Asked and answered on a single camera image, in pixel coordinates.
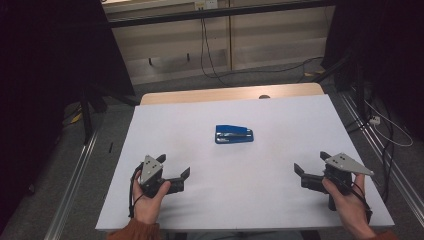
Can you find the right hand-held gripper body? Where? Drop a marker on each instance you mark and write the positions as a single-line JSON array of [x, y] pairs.
[[343, 166]]

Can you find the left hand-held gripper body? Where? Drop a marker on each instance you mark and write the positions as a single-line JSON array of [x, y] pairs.
[[150, 173]]

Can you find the blue stapler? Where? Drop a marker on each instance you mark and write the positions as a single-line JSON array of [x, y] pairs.
[[233, 135]]

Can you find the person's left hand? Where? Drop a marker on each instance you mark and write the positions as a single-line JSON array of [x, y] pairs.
[[146, 206]]

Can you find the person's right hand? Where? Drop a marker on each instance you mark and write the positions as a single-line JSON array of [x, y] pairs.
[[350, 210]]

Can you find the small black floor object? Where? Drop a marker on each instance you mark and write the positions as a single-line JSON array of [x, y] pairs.
[[110, 147]]

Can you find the white power plug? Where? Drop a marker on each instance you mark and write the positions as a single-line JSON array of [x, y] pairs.
[[375, 120]]

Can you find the white board sheet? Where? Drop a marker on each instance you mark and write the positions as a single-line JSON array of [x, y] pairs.
[[233, 200]]

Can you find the wooden table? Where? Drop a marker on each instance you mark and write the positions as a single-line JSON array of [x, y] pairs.
[[216, 95]]

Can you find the dark table grommet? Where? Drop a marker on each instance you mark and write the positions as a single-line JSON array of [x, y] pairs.
[[264, 97]]

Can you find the black metal stand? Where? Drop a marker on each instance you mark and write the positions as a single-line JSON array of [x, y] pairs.
[[87, 113]]

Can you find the black curtain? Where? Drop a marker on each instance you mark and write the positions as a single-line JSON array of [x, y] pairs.
[[383, 50], [43, 83]]

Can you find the black horizontal bar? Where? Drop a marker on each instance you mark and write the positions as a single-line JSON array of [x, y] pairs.
[[216, 13]]

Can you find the aluminium rail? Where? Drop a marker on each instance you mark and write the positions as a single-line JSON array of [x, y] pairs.
[[383, 153], [71, 186]]

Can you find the white wall socket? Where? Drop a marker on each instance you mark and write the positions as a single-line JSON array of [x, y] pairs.
[[206, 4]]

